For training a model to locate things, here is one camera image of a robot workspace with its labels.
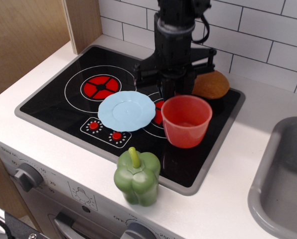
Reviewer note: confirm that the wooden side panel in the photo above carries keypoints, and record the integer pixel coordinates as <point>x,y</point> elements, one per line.
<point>32,30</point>

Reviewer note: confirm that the grey oven door handle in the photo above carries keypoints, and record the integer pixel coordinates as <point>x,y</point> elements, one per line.
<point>64,224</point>

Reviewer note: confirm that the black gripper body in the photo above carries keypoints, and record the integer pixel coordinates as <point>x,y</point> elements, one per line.
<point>173,56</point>

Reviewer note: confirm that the white toy oven front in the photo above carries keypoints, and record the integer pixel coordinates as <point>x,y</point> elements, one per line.
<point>95,217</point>

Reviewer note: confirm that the grey oven temperature knob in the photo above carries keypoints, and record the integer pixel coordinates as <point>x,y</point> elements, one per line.
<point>137,231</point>

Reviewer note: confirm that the green toy bell pepper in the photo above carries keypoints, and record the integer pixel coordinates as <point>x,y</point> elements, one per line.
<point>137,177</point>

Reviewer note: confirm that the light blue plastic plate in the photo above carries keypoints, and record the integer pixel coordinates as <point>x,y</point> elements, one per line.
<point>126,111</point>

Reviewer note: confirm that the black toy stove top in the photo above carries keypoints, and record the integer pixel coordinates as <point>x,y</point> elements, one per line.
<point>67,106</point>

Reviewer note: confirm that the brown toy chicken drumstick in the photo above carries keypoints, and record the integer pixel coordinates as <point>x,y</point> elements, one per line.
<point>213,85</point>

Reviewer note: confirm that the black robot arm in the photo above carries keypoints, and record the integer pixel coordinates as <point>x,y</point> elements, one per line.
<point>181,13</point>

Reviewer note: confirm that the grey timer knob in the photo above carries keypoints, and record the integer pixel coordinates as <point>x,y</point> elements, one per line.
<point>27,177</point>

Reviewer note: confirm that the grey toy sink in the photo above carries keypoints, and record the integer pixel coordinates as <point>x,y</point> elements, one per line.
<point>272,198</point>

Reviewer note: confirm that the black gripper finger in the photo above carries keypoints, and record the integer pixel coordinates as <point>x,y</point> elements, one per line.
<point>167,87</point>
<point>184,85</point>

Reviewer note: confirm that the red plastic cup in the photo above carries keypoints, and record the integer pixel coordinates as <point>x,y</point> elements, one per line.
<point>185,120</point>

